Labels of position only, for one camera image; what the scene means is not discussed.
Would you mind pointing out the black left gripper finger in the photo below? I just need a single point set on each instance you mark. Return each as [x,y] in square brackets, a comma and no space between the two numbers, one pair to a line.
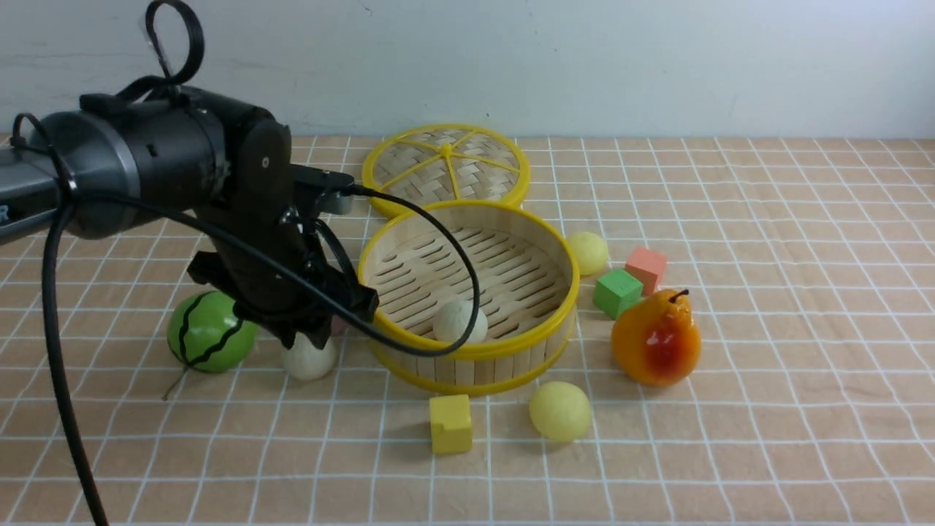
[286,331]
[321,333]

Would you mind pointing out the pink foam cube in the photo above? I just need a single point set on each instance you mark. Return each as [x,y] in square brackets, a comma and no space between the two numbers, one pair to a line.
[338,326]

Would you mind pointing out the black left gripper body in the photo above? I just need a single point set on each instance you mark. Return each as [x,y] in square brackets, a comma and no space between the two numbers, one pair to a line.
[256,206]

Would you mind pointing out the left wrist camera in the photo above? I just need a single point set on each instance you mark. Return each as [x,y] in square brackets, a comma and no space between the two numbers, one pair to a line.
[317,191]

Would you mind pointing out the yellow foam cube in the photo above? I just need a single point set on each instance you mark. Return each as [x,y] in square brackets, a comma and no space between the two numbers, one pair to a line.
[451,424]

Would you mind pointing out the woven bamboo steamer lid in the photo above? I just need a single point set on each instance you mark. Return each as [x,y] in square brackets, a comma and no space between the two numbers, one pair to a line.
[448,161]

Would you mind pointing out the salmon foam cube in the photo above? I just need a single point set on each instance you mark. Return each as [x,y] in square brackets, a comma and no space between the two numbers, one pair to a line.
[648,267]

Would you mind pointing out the orange toy pear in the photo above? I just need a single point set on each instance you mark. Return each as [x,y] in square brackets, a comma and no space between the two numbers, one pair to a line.
[656,341]

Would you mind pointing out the yellow bun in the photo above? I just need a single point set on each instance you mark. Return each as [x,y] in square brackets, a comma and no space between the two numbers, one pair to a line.
[589,250]
[560,411]

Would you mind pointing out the green foam cube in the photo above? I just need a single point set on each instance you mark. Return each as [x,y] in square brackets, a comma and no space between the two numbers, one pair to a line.
[617,291]

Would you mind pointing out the yellow bun front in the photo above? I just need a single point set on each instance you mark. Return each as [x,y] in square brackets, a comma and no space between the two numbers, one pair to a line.
[560,411]

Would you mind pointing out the white bun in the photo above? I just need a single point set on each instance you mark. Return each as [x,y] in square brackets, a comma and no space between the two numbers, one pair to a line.
[451,320]
[305,362]

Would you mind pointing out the checkered orange tablecloth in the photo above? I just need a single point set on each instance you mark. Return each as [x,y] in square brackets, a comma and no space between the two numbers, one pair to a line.
[810,268]

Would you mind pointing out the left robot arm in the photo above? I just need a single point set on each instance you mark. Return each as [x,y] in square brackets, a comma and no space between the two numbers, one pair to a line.
[123,164]

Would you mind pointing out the green toy watermelon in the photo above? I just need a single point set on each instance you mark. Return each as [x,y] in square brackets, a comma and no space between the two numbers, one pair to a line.
[206,335]

